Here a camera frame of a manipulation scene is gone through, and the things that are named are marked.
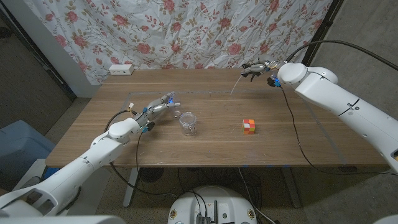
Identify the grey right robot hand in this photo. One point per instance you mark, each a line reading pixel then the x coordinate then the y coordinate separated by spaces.
pixel 259 67

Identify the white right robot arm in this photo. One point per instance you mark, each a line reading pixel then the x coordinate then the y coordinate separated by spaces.
pixel 342 102

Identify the blue storage bin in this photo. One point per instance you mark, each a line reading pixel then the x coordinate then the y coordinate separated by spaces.
pixel 18 146

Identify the small clear vial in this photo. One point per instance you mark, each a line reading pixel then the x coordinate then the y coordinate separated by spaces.
pixel 176 113

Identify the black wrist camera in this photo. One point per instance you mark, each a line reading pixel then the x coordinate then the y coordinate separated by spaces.
pixel 149 127
pixel 273 81

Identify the Rubik's cube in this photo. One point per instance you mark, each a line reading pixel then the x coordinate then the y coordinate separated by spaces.
pixel 248 127

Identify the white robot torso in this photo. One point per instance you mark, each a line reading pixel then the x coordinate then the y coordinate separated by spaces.
pixel 62 220

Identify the white power strip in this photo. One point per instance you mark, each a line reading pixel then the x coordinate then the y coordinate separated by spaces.
pixel 121 69

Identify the clear glass cup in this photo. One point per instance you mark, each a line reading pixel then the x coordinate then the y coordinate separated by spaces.
pixel 188 124

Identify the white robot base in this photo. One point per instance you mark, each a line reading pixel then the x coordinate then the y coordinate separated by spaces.
pixel 230 205

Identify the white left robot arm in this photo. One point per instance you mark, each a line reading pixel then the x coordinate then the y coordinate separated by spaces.
pixel 77 168

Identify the grey table leg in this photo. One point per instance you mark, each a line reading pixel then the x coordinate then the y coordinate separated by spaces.
pixel 292 189
pixel 130 189

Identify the black backdrop stand pole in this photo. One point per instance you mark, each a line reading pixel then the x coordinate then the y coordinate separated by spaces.
pixel 317 40

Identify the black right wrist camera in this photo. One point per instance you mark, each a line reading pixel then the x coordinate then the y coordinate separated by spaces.
pixel 273 81

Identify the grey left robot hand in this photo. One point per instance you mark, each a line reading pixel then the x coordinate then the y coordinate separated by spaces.
pixel 155 109

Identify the floral backdrop cloth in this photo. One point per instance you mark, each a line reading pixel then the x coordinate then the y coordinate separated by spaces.
pixel 155 31

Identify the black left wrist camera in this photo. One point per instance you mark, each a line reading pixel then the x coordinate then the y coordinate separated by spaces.
pixel 149 127

